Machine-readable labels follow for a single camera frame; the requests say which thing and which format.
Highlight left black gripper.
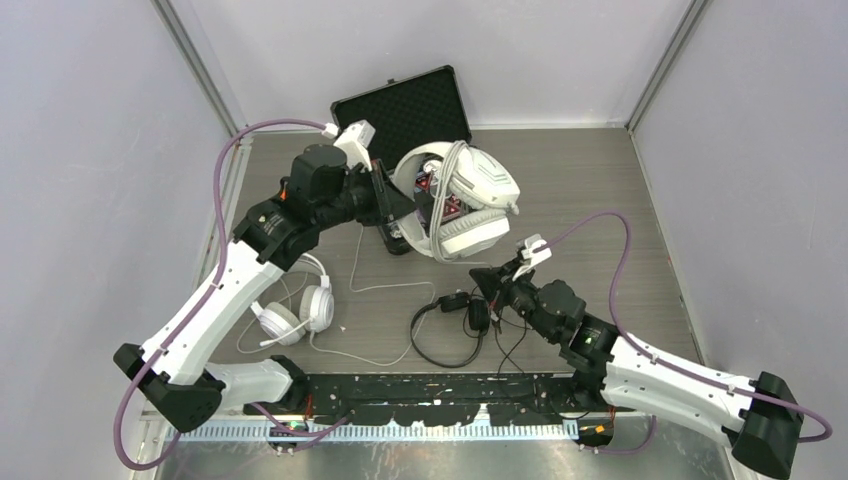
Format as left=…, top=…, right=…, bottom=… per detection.
left=314, top=157, right=415, bottom=230

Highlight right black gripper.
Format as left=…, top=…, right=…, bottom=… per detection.
left=472, top=254, right=560, bottom=342

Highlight large white gaming headphones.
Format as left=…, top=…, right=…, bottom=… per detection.
left=391, top=140, right=521, bottom=263

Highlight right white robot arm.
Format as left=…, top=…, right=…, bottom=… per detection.
left=469, top=262, right=804, bottom=479

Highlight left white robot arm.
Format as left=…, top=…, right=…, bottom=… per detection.
left=113, top=145, right=416, bottom=433

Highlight black on-ear headphones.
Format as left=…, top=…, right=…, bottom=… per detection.
left=409, top=284, right=531, bottom=376

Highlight small white headphones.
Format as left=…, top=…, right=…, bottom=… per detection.
left=235, top=252, right=439, bottom=368

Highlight black poker chip case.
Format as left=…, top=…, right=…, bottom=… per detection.
left=331, top=64, right=473, bottom=257

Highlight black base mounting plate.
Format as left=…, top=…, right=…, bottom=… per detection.
left=258, top=373, right=613, bottom=427

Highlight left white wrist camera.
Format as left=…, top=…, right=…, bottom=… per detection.
left=321, top=120, right=376, bottom=171

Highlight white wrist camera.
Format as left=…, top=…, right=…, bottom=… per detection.
left=321, top=120, right=376, bottom=171
left=513, top=234, right=552, bottom=279

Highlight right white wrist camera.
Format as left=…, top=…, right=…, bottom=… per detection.
left=513, top=234, right=552, bottom=279

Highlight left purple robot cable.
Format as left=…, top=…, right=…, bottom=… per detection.
left=112, top=119, right=352, bottom=472

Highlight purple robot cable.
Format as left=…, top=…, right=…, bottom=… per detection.
left=112, top=119, right=352, bottom=472
left=539, top=211, right=833, bottom=456

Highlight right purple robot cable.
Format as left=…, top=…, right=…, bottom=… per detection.
left=539, top=211, right=833, bottom=456

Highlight white aluminium rail strip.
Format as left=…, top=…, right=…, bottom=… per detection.
left=181, top=420, right=579, bottom=443

